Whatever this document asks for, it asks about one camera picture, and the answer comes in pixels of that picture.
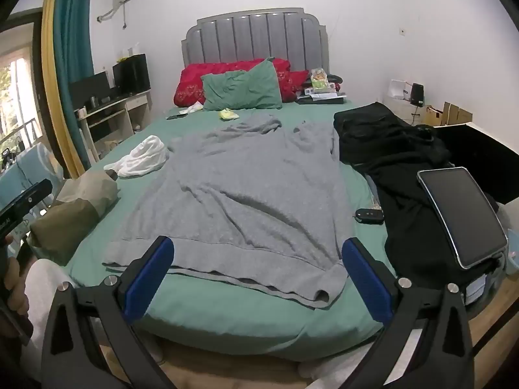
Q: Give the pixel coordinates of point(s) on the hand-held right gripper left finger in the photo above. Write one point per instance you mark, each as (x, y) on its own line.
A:
(149, 277)

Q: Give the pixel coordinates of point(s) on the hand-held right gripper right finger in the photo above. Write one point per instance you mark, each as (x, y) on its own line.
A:
(365, 281)

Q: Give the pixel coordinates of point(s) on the large grey shirt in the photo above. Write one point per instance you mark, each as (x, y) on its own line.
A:
(247, 198)

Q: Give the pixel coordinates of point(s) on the person's left hand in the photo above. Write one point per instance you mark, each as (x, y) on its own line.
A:
(15, 291)

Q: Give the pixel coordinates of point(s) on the olive folded garment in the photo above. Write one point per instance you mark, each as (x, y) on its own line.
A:
(73, 214)

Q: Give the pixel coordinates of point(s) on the black car key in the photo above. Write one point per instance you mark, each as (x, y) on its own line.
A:
(368, 215)

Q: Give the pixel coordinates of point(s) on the bed with green sheet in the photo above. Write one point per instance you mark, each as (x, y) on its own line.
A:
(227, 316)

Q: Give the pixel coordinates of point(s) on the white trouser leg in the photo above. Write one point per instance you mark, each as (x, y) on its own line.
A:
(42, 287)
(336, 375)

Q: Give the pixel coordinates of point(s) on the black garment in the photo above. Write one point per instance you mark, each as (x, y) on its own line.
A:
(405, 178)

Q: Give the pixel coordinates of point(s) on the yellow curtain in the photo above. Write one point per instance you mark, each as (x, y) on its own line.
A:
(56, 89)

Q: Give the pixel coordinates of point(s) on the black tablet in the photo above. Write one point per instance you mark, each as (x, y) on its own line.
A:
(462, 214)

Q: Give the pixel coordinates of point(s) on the light wooden desk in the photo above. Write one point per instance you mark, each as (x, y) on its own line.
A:
(109, 117)

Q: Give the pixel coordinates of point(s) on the white cloth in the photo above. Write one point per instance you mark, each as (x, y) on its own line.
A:
(142, 156)

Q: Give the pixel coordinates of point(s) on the black monitor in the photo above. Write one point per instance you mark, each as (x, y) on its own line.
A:
(90, 88)

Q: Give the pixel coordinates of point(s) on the black phone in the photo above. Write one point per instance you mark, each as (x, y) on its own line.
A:
(176, 116)

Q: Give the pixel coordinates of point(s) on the black computer tower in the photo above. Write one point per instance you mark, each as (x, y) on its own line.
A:
(131, 73)

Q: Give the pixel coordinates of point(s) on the teal curtain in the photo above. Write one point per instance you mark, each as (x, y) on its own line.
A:
(75, 36)

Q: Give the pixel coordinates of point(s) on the white paper wrapper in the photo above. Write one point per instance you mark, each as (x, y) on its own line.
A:
(190, 109)

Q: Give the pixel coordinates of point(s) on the white nightstand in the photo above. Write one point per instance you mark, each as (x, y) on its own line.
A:
(401, 109)

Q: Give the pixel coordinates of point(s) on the small yellow cloth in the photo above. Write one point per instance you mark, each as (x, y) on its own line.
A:
(228, 114)

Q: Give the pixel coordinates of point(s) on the brown paper bags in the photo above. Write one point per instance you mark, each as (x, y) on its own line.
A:
(450, 114)

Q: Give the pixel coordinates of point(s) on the stack of books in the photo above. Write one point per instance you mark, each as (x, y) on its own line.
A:
(322, 97)

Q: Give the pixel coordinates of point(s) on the black speaker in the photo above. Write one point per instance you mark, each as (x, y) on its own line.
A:
(417, 94)

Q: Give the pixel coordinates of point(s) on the white box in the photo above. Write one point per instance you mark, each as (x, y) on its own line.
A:
(397, 89)

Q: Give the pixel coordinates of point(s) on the red patterned pillow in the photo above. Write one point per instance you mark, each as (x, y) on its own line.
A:
(202, 79)

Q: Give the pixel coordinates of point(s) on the green pillow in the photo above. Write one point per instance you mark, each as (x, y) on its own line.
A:
(239, 89)

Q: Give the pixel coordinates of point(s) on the grey padded headboard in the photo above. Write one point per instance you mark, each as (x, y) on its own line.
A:
(259, 36)

